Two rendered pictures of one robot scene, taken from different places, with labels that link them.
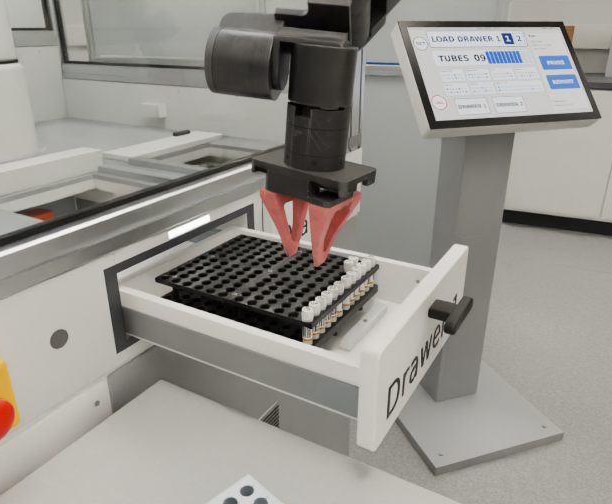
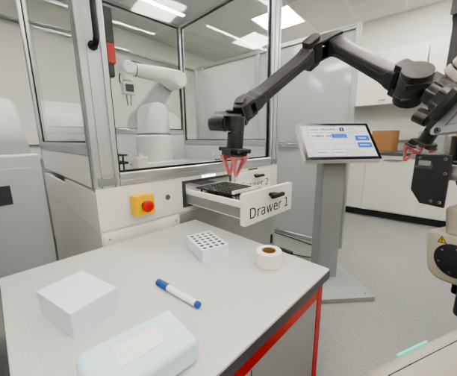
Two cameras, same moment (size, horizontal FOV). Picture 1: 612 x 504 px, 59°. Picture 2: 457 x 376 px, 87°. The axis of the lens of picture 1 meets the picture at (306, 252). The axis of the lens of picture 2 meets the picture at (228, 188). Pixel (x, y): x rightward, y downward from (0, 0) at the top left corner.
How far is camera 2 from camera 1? 39 cm
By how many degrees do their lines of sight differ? 18
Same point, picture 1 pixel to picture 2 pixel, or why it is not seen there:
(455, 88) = (317, 146)
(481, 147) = (331, 169)
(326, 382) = (234, 208)
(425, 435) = not seen: hidden behind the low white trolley
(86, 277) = (177, 182)
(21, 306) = (159, 184)
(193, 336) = (202, 200)
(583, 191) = (405, 202)
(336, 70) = (237, 122)
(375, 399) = (243, 208)
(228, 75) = (213, 124)
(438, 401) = not seen: hidden behind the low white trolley
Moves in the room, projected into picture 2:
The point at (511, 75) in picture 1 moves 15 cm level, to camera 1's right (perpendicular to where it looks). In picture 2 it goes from (341, 142) to (366, 142)
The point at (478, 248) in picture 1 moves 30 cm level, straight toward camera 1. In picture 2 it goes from (332, 210) to (322, 222)
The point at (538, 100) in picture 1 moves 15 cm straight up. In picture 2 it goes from (352, 151) to (355, 127)
